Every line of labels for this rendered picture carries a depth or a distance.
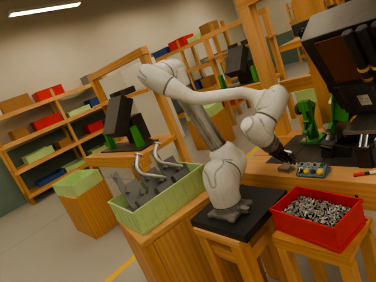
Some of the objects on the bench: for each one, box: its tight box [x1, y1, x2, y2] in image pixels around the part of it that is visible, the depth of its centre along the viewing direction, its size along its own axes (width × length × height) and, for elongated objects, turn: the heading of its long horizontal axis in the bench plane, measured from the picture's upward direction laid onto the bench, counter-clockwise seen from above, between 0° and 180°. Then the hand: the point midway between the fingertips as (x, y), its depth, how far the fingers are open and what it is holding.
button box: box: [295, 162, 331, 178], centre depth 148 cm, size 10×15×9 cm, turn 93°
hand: (292, 163), depth 146 cm, fingers closed
